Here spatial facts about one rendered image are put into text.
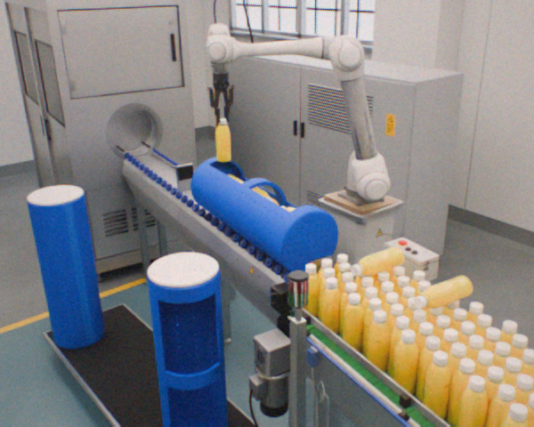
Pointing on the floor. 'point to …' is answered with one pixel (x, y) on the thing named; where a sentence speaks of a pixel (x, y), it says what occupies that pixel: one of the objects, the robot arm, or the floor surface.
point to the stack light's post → (298, 371)
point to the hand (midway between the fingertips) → (222, 115)
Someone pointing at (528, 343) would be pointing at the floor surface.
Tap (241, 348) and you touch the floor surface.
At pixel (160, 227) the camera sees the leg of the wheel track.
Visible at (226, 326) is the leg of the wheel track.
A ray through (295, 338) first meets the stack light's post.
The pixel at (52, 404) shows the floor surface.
